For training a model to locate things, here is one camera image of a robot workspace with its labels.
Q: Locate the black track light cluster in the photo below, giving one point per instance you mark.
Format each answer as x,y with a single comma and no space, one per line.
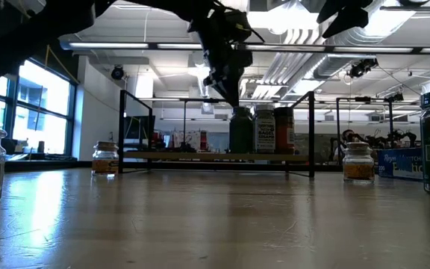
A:
362,67

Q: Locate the red background cabinet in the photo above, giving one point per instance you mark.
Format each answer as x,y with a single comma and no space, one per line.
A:
158,142

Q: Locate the dark background monitor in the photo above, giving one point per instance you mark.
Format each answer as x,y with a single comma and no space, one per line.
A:
140,129

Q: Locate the overhead LED light bar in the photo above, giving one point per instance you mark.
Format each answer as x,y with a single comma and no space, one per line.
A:
103,45

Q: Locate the silver ventilation duct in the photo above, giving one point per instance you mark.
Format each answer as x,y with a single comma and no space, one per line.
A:
330,67

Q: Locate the blue plastic wrap box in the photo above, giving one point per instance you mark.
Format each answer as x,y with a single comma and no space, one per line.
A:
398,164

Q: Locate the large window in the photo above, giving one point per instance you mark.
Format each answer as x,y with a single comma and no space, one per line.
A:
43,112

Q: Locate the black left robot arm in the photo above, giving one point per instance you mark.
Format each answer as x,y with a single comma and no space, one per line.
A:
32,30

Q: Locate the black round ceiling speaker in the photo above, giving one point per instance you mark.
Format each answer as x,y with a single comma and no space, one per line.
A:
117,73

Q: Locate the black lid spice jar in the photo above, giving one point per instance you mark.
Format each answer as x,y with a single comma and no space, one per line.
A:
284,130

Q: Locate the black background stand frame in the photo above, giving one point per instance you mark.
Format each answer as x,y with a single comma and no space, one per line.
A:
390,119

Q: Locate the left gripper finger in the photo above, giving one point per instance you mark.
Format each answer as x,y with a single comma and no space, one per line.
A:
235,93

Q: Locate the person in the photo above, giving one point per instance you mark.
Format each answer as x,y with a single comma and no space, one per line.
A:
346,135

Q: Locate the white lid bagel seasoning jar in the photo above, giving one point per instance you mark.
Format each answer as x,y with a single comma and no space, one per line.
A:
264,130

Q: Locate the black metal table frame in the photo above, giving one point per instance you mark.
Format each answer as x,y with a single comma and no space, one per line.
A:
50,165

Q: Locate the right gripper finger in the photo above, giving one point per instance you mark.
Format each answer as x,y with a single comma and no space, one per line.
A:
349,20
345,7

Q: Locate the black background robot arm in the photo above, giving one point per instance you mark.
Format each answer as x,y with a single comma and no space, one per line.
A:
379,142

